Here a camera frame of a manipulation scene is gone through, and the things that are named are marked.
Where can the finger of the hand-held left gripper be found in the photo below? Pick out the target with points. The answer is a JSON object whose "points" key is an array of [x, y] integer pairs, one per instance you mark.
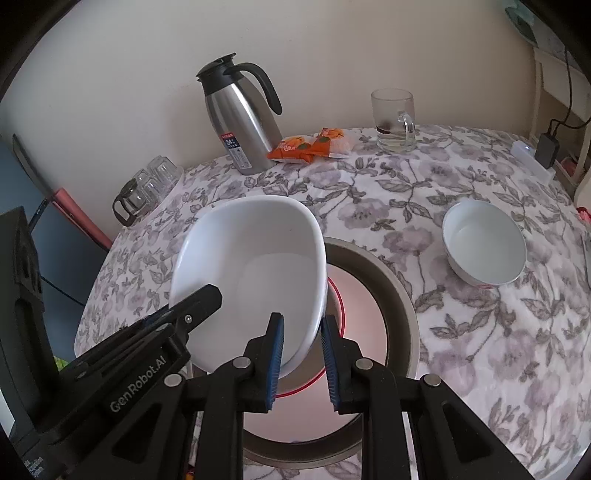
{"points": [[138, 364]]}

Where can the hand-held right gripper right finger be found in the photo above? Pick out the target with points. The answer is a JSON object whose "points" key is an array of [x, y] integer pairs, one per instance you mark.
{"points": [[331, 364]]}

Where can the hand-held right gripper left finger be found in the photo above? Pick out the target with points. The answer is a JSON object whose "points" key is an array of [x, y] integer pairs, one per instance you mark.
{"points": [[276, 364]]}

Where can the large white bowl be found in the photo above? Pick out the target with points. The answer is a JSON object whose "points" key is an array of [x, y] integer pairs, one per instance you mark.
{"points": [[249, 249]]}

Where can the red rimmed plate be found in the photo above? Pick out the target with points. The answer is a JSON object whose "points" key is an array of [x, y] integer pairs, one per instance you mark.
{"points": [[335, 300]]}

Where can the blue panel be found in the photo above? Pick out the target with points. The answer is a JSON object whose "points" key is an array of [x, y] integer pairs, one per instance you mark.
{"points": [[60, 240]]}

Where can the pink panel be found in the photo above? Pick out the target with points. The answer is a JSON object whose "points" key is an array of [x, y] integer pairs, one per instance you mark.
{"points": [[81, 214]]}

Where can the floral printed tablecloth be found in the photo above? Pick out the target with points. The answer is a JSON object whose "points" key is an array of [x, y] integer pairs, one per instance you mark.
{"points": [[485, 346]]}

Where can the clear glass cup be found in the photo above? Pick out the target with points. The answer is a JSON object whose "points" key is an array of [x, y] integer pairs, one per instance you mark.
{"points": [[166, 171], [142, 177], [152, 194]]}

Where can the clear glass cups on tray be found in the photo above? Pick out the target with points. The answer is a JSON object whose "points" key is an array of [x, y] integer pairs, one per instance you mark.
{"points": [[173, 190]]}

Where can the small white bowl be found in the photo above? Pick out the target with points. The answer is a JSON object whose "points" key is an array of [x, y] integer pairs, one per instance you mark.
{"points": [[480, 240]]}

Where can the orange snack packet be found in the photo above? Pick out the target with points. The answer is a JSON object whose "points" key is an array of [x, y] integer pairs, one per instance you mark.
{"points": [[291, 148], [332, 141]]}

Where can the stainless steel thermos jug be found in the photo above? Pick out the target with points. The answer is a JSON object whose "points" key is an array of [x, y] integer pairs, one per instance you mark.
{"points": [[240, 120]]}

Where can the clear glass mug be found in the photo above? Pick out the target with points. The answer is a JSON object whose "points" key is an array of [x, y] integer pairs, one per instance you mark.
{"points": [[388, 115]]}

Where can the white power strip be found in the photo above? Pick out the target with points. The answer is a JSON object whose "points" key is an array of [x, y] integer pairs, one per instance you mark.
{"points": [[526, 154]]}

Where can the black charger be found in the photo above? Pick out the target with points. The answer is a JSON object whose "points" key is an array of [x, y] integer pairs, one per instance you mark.
{"points": [[547, 150]]}

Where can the teal patterned cloth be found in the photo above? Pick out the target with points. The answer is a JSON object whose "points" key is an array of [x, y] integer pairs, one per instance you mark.
{"points": [[524, 23]]}

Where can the white wooden frame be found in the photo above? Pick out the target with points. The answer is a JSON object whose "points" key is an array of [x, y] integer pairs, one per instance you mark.
{"points": [[554, 64]]}

